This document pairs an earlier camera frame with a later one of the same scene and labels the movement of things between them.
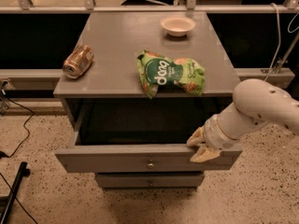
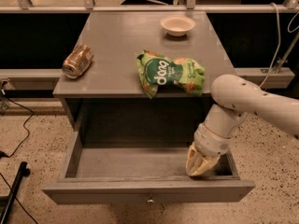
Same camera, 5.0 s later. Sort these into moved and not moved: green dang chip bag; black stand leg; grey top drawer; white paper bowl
Moved: grey top drawer
Not moved: black stand leg; green dang chip bag; white paper bowl
